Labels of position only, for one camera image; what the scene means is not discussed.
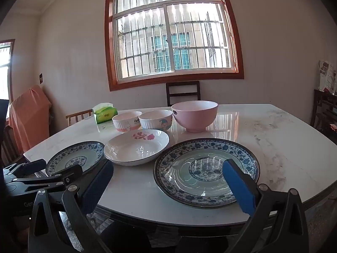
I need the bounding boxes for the newspapers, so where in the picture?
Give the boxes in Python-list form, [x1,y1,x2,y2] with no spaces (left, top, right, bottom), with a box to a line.
[317,59,337,95]

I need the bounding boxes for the orange cloth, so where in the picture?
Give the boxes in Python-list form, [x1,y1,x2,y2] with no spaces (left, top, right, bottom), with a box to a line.
[9,85,52,153]

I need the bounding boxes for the green tissue pack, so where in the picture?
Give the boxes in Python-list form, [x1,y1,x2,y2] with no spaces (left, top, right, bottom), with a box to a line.
[92,102,117,124]

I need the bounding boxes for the white bowl with cartoon print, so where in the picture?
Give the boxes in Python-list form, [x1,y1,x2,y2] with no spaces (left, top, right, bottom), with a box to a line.
[139,110,173,132]

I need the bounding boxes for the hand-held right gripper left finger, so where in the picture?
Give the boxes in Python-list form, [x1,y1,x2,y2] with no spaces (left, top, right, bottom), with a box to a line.
[28,159,114,253]

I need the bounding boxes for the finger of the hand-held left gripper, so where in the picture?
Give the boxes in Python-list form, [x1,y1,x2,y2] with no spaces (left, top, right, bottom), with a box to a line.
[3,159,47,180]
[11,164,83,190]

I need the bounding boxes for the small side window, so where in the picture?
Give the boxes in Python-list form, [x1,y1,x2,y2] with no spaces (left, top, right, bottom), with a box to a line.
[0,39,16,103]

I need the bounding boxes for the small blue patterned plate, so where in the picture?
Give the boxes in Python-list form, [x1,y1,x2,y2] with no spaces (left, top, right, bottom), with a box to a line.
[45,141,106,177]

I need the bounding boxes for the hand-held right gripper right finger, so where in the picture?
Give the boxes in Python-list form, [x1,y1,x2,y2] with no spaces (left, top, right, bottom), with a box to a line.
[222,159,309,253]

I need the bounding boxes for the large blue patterned plate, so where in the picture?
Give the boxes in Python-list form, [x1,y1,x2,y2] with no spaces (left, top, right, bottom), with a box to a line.
[153,138,261,209]

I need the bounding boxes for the light wooden chair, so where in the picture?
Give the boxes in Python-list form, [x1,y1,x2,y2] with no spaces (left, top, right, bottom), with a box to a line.
[66,109,94,126]

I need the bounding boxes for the large wood-framed barred window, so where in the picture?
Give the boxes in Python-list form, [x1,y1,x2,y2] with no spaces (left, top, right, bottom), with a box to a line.
[105,0,244,92]

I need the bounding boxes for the white plate with pink flower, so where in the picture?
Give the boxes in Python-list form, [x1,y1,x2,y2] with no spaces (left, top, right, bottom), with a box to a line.
[103,129,170,166]

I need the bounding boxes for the white bowl with rabbit print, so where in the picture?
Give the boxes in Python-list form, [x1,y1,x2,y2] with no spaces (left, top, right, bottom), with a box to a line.
[112,111,143,133]

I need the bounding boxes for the large pink bowl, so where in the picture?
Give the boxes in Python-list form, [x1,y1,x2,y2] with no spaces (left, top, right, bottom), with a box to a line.
[171,101,218,133]

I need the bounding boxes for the dark wooden chair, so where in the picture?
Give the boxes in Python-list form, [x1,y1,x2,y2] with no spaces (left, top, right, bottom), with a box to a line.
[166,81,201,107]

